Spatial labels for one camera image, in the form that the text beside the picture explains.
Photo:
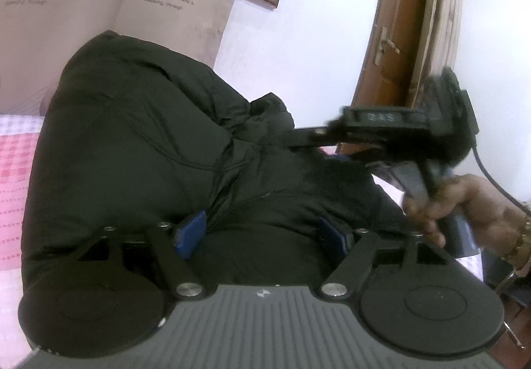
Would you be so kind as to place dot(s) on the black jacket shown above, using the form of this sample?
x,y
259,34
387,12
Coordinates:
x,y
145,145

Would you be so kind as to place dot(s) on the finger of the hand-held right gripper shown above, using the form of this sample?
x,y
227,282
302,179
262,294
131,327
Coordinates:
x,y
311,136

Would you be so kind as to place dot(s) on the beige leaf print curtain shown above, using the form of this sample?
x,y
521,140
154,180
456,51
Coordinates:
x,y
103,0

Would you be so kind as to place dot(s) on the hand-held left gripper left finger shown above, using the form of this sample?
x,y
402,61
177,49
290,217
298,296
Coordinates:
x,y
190,234

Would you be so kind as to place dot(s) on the wooden door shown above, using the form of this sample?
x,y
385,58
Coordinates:
x,y
394,0

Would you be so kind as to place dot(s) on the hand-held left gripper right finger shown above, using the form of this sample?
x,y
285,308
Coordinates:
x,y
332,235

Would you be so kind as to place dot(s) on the person's right hand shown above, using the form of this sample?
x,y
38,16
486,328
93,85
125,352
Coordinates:
x,y
477,207

